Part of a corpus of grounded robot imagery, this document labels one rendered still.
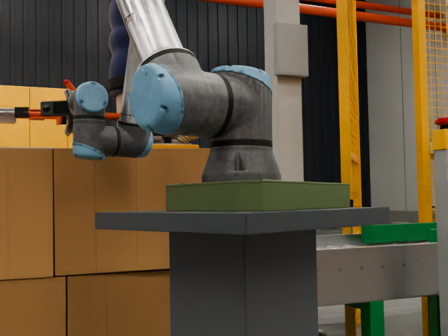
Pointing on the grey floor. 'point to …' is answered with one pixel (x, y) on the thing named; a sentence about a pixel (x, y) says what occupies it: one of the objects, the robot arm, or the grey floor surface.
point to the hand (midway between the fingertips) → (65, 113)
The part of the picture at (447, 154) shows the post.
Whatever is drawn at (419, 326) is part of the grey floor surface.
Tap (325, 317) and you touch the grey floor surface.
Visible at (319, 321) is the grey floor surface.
